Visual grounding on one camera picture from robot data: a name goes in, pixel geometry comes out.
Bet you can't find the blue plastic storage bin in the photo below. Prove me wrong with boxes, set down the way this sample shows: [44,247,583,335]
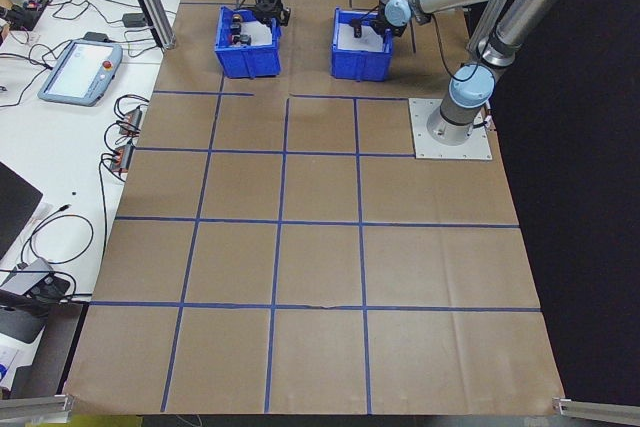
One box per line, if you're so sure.
[331,7,396,83]
[213,5,284,80]

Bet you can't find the white foam bin liner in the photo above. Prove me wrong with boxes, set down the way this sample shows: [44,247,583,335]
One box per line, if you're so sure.
[335,14,391,52]
[227,19,279,48]

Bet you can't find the grey blue teach pendant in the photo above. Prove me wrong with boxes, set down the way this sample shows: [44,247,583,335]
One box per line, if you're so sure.
[37,38,124,108]

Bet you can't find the black laptop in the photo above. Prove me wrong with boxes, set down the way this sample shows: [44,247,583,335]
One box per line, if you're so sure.
[0,161,45,261]

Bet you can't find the grey usb hub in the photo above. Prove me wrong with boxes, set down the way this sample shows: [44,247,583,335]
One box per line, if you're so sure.
[0,259,57,298]

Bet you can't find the black monitor stand base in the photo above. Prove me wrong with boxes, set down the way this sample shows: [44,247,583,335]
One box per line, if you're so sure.
[0,292,51,344]

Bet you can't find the white square base plate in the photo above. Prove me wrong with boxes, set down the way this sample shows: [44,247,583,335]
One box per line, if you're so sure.
[407,96,494,162]

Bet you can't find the black orange cable adapter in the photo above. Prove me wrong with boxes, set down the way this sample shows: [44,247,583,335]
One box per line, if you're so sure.
[109,144,136,173]
[118,105,146,137]

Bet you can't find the black frame cover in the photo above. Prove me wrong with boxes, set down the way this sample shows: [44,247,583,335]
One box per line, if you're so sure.
[462,0,640,406]

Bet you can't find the looped black cable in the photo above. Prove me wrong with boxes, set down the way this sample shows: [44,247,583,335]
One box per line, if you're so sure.
[22,204,96,268]

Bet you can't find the aluminium frame profile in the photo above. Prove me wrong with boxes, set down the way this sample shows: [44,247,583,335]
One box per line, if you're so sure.
[0,393,76,423]
[552,395,640,421]

